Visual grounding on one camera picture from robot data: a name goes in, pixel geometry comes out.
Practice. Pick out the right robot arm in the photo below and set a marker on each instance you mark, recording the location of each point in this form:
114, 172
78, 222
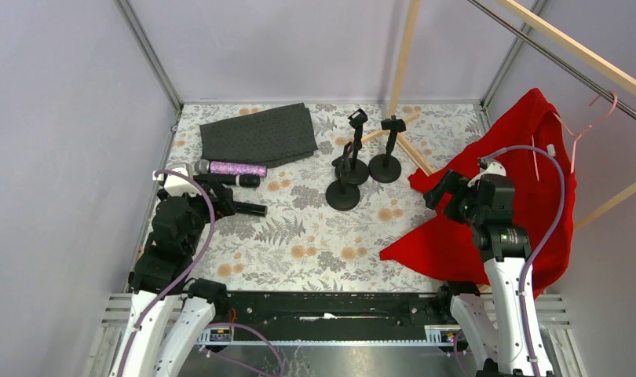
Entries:
511, 344

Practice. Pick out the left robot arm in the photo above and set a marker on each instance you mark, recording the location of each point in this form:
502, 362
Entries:
169, 309

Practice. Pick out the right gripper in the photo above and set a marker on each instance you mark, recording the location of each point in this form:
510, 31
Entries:
454, 192

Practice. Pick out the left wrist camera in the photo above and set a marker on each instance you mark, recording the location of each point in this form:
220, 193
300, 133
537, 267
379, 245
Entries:
177, 184

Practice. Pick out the dark grey perforated felt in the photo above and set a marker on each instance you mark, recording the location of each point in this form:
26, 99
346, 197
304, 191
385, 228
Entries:
270, 138

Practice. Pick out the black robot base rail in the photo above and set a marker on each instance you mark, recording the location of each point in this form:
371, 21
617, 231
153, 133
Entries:
332, 318

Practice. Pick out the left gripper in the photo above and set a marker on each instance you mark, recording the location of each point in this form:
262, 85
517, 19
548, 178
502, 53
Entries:
220, 195

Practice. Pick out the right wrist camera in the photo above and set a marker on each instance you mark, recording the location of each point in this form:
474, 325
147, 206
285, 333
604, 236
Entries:
487, 166

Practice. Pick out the wooden clothes rack frame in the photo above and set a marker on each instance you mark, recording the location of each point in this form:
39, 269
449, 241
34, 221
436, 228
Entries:
459, 53

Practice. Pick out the black mic stand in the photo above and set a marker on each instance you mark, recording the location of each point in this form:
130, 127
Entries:
385, 168
358, 170
340, 194

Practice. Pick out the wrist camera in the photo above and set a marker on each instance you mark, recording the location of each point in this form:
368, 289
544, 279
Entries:
177, 184
487, 166

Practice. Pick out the metal hanging rod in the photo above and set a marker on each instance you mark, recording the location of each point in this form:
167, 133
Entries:
524, 37

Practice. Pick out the purple glitter microphone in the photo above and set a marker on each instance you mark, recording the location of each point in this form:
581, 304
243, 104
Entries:
204, 166

